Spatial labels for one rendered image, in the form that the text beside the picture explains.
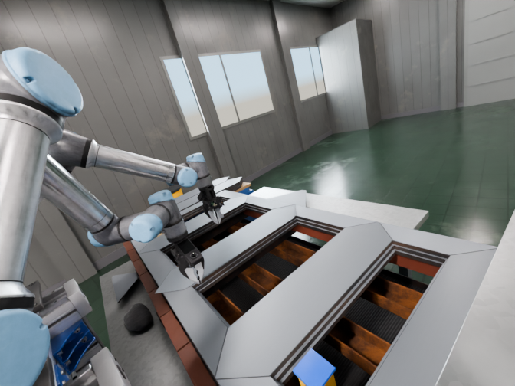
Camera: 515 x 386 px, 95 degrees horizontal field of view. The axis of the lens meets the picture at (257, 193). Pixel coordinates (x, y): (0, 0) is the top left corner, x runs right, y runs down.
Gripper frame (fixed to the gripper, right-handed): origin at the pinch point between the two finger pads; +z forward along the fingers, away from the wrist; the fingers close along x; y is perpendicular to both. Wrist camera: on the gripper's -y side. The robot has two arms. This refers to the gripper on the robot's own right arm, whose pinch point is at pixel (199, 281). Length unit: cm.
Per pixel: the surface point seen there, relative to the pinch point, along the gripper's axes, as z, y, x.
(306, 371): -2, -51, -2
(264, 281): 18.1, -1.4, -24.5
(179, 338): 3.8, -13.4, 14.2
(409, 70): -31, 217, -741
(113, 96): -119, 303, -53
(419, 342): 1, -62, -23
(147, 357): 18.3, 6.3, 25.6
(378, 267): 4, -44, -42
